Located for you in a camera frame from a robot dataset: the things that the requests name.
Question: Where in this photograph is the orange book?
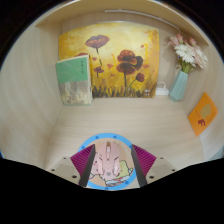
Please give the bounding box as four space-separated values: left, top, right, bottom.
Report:
187 92 219 138

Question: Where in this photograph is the round blue-rimmed cartoon mouse pad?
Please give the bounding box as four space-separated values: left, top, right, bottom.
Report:
77 133 138 191

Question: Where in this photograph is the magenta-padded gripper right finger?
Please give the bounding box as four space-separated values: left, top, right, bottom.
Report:
130 143 177 188

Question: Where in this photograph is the yellow poppy flower painting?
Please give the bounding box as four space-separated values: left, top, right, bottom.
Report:
58 22 160 99

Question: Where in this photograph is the green and beige book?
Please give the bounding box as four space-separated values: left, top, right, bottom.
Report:
55 54 94 107

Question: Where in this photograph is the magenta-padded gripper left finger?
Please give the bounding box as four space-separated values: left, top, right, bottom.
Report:
46 143 98 188

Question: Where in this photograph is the pink computer mouse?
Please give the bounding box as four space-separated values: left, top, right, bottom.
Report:
91 140 122 179

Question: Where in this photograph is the pink and white flower bouquet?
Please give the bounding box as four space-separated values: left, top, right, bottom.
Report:
166 33 209 74

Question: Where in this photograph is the teal faceted vase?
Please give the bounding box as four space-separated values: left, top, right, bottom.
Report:
168 69 189 103

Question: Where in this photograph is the white cable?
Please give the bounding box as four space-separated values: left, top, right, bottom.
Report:
156 81 169 90

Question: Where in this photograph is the white power strip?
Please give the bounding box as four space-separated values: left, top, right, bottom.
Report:
154 87 171 97

